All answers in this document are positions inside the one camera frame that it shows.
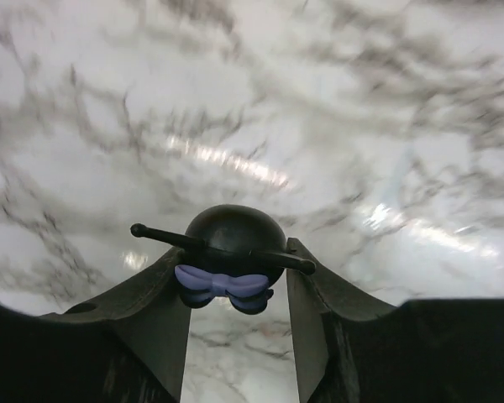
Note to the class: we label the black purple-bow cat toy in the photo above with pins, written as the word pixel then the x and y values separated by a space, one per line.
pixel 232 252

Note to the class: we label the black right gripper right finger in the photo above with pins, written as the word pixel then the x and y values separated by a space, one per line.
pixel 351 347

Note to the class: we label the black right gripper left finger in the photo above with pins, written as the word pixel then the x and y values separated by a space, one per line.
pixel 126 345

